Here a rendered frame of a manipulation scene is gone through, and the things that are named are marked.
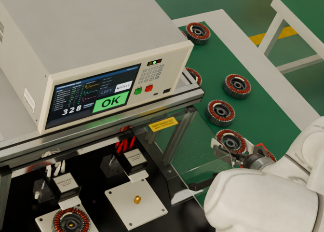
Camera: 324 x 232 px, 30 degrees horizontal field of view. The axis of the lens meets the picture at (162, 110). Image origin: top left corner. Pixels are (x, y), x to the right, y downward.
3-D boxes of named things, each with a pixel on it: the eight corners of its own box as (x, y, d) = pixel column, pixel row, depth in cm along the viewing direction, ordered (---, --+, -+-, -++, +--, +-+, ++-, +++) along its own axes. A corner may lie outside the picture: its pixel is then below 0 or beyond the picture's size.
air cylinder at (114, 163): (126, 171, 200) (130, 161, 197) (107, 178, 196) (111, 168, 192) (118, 159, 203) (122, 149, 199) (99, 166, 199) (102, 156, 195)
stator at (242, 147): (248, 160, 202) (252, 154, 199) (218, 162, 197) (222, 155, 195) (236, 134, 208) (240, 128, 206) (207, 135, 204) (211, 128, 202)
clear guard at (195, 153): (235, 179, 180) (242, 168, 176) (171, 207, 167) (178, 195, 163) (174, 102, 195) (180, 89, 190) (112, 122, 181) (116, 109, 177)
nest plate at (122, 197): (167, 213, 194) (168, 211, 193) (128, 230, 186) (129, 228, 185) (142, 178, 201) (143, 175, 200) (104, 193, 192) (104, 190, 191)
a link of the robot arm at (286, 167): (270, 199, 181) (298, 166, 181) (298, 225, 168) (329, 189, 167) (248, 182, 176) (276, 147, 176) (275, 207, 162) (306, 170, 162)
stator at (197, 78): (168, 85, 237) (171, 78, 234) (177, 68, 245) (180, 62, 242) (195, 97, 236) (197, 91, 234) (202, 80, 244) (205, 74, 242)
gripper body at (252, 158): (246, 181, 183) (232, 169, 191) (270, 180, 186) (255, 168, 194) (250, 158, 181) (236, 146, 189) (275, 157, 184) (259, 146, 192)
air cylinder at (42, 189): (61, 195, 187) (64, 185, 183) (39, 203, 183) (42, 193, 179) (54, 183, 189) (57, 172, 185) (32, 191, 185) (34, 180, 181)
